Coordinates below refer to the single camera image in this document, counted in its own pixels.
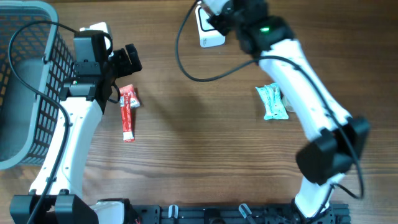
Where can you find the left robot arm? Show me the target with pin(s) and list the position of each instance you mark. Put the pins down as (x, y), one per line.
(55, 196)

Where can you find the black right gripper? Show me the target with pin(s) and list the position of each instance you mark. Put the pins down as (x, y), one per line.
(219, 25)

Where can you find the grey plastic mesh basket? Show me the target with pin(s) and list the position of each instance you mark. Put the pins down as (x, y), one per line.
(35, 60)

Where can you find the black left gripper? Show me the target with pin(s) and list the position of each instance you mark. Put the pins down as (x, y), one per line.
(126, 68)

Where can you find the red stick packet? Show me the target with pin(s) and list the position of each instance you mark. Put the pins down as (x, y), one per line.
(128, 101)

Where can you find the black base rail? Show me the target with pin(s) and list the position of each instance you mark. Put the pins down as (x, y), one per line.
(267, 214)

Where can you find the teal translucent packet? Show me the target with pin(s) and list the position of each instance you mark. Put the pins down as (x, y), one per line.
(271, 98)

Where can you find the white barcode scanner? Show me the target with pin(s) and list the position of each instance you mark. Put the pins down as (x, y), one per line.
(209, 36)

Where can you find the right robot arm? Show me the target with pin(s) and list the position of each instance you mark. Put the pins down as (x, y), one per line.
(336, 139)

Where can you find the green lid jar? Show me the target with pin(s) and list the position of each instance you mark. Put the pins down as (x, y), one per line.
(287, 105)

